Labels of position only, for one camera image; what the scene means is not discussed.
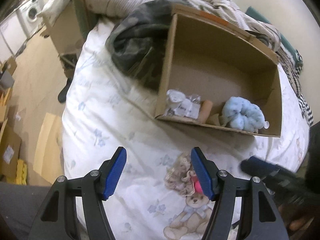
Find blue fluffy scrunchie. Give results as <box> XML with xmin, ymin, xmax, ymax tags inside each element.
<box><xmin>221</xmin><ymin>96</ymin><xmax>265</xmax><ymax>132</ymax></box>

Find black shoe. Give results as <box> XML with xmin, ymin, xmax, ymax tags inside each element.
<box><xmin>57</xmin><ymin>77</ymin><xmax>73</xmax><ymax>103</ymax></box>

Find small cardboard box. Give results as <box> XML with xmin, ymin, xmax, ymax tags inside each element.
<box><xmin>0</xmin><ymin>57</ymin><xmax>17</xmax><ymax>76</ymax></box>

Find wooden bedside cabinet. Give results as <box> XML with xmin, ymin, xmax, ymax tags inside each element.
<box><xmin>42</xmin><ymin>1</ymin><xmax>87</xmax><ymax>63</ymax></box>

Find cardboard box with label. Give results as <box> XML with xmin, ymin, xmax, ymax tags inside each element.
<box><xmin>0</xmin><ymin>120</ymin><xmax>22</xmax><ymax>178</ymax></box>

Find grey bin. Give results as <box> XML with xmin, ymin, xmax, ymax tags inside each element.
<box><xmin>0</xmin><ymin>70</ymin><xmax>14</xmax><ymax>89</ymax></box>

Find white bear print bed sheet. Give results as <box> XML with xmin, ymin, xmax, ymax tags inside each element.
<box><xmin>61</xmin><ymin>25</ymin><xmax>310</xmax><ymax>240</ymax></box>

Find tan foam cylinder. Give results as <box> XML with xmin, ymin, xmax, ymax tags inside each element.
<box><xmin>199</xmin><ymin>100</ymin><xmax>213</xmax><ymax>124</ymax></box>

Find flat cardboard sheet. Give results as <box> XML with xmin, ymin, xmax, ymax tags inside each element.
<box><xmin>34</xmin><ymin>112</ymin><xmax>66</xmax><ymax>180</ymax></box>

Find yellow foam piece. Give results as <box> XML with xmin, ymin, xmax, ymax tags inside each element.
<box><xmin>15</xmin><ymin>159</ymin><xmax>27</xmax><ymax>185</ymax></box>

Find dark camouflage garment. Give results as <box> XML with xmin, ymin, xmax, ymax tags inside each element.
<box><xmin>105</xmin><ymin>0</ymin><xmax>173</xmax><ymax>92</ymax></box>

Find white floor cabinets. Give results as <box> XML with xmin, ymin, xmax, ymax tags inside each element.
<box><xmin>0</xmin><ymin>10</ymin><xmax>28</xmax><ymax>63</ymax></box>

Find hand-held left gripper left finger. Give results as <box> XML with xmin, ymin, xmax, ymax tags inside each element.
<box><xmin>27</xmin><ymin>147</ymin><xmax>127</xmax><ymax>240</ymax></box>

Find beige floral scrunchie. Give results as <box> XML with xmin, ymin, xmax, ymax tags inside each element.
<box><xmin>164</xmin><ymin>152</ymin><xmax>198</xmax><ymax>197</ymax></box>

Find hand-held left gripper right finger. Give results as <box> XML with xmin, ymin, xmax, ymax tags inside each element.
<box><xmin>190</xmin><ymin>147</ymin><xmax>288</xmax><ymax>240</ymax></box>

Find white washing machine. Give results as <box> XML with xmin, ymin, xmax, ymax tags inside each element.
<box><xmin>19</xmin><ymin>0</ymin><xmax>42</xmax><ymax>28</ymax></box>

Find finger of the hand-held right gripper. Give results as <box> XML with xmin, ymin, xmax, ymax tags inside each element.
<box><xmin>240</xmin><ymin>156</ymin><xmax>278</xmax><ymax>179</ymax></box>

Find patterned knit blanket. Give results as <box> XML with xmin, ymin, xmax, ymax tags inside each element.
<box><xmin>275</xmin><ymin>47</ymin><xmax>304</xmax><ymax>98</ymax></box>

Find person's grey pants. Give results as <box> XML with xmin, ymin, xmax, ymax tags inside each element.
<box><xmin>0</xmin><ymin>182</ymin><xmax>85</xmax><ymax>240</ymax></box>

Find clear plastic packet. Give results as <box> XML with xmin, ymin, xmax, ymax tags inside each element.
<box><xmin>179</xmin><ymin>94</ymin><xmax>202</xmax><ymax>118</ymax></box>

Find teal pillow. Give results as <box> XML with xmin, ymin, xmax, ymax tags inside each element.
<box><xmin>245</xmin><ymin>6</ymin><xmax>303</xmax><ymax>63</ymax></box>

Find black white striped cloth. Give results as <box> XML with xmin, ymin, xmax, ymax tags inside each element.
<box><xmin>299</xmin><ymin>94</ymin><xmax>314</xmax><ymax>127</ymax></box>

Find person's right hand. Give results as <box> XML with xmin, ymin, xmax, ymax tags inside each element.
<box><xmin>289</xmin><ymin>216</ymin><xmax>314</xmax><ymax>231</ymax></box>

